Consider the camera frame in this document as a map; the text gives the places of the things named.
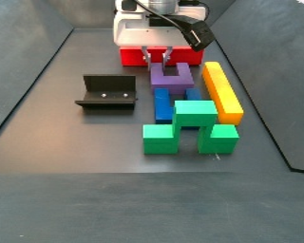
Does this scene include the purple U-shaped block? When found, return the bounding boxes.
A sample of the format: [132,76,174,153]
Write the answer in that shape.
[149,63,193,95]

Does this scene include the black angled fixture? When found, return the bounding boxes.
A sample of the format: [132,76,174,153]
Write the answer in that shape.
[74,74,137,108]

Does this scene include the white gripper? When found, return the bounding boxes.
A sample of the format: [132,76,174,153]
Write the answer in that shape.
[113,0,208,70]

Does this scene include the green stepped block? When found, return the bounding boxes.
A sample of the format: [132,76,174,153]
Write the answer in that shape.
[142,101,240,155]

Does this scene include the red board with slots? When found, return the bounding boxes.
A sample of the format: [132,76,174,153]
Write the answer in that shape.
[118,47,204,66]

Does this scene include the yellow long block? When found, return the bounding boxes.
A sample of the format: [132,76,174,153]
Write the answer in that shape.
[201,62,243,125]

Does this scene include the blue U-shaped block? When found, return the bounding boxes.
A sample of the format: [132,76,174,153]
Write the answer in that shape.
[154,87,201,124]

